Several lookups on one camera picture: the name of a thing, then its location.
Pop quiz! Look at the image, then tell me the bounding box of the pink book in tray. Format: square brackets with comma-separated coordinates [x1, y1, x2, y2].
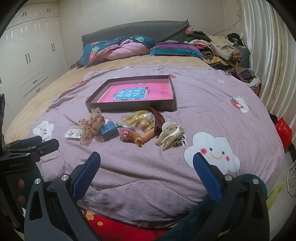
[96, 82, 173, 103]

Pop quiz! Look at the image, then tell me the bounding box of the red floral blanket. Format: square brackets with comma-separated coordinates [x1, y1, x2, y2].
[82, 209, 168, 241]

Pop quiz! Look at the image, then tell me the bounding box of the red bag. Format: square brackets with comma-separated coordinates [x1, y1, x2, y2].
[275, 117, 292, 149]

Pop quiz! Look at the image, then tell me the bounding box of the dark cardboard tray box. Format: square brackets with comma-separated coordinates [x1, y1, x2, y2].
[86, 75, 177, 113]

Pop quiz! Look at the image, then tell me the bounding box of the dark grey headboard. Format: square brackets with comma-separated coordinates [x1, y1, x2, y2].
[82, 20, 190, 46]

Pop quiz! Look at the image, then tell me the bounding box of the pile of clothes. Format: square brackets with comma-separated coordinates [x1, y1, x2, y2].
[185, 27, 250, 71]

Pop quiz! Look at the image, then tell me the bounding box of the yellow hoop earrings bag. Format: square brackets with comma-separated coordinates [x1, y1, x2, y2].
[121, 110, 151, 126]

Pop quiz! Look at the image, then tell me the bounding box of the white flower earring card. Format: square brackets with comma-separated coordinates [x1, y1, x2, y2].
[64, 128, 82, 139]

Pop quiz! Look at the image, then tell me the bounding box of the orange spiral hair clip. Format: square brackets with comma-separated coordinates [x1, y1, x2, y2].
[134, 128, 155, 147]

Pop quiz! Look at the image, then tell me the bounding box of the bag of dark clothes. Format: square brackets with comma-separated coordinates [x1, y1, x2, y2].
[226, 66, 261, 96]

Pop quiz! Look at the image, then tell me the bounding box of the purple cartoon quilt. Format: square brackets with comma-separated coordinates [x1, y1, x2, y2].
[30, 66, 285, 228]

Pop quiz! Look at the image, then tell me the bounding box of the cream claw hair clip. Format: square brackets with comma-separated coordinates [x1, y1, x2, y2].
[155, 121, 184, 151]

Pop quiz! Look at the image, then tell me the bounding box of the tan bed sheet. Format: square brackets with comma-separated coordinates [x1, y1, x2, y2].
[4, 55, 209, 144]

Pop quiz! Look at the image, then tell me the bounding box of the white wire basket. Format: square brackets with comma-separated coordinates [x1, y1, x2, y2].
[286, 161, 296, 197]

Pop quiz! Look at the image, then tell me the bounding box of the striped purple pillow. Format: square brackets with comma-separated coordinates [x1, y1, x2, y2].
[150, 42, 203, 60]

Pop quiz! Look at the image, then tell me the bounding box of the navy pink strawberry duvet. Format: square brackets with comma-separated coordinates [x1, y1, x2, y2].
[76, 35, 157, 68]

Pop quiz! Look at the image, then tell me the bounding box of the pink dotted mesh bow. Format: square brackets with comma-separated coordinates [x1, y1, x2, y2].
[78, 108, 105, 146]

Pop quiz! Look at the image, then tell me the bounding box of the white wardrobe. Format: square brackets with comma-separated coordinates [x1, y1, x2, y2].
[1, 1, 69, 132]

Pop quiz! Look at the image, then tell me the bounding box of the pink furry hair clip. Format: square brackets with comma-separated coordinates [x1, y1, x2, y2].
[118, 127, 134, 142]

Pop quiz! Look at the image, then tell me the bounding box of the pearl hair tie bag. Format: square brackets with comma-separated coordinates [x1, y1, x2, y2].
[139, 115, 154, 132]

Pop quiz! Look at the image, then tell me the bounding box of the cream striped curtain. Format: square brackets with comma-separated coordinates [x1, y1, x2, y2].
[238, 0, 296, 130]

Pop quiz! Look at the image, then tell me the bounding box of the maroon hair clip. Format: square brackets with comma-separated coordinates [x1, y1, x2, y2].
[149, 107, 166, 137]

